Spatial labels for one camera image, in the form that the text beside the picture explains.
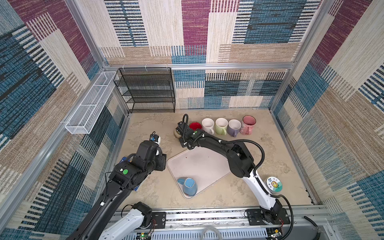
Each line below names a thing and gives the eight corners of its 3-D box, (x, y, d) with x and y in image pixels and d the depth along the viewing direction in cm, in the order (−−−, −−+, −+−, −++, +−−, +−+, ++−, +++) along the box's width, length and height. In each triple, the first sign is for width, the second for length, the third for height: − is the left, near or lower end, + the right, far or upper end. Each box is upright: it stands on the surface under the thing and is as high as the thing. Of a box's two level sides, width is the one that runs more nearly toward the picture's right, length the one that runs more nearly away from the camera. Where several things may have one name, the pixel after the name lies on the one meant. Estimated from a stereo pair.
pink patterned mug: (237, 137, 106) (241, 127, 97) (241, 124, 113) (244, 114, 105) (249, 141, 104) (254, 131, 95) (252, 127, 111) (257, 117, 103)
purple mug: (227, 139, 105) (230, 131, 98) (225, 127, 112) (227, 119, 105) (240, 139, 105) (243, 131, 98) (237, 127, 112) (240, 119, 105)
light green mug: (215, 140, 105) (217, 131, 97) (214, 127, 113) (215, 117, 104) (226, 140, 105) (229, 131, 97) (224, 127, 113) (227, 117, 104)
